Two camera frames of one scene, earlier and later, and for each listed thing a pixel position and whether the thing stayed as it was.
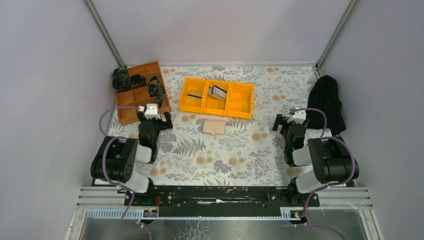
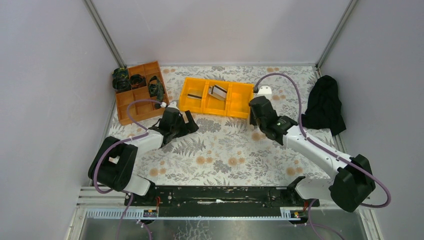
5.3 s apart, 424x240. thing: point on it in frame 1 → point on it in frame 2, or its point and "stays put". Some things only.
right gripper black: (288, 125) → (260, 112)
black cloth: (324, 95) stays put
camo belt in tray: (156, 90) stays put
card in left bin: (194, 96) stays put
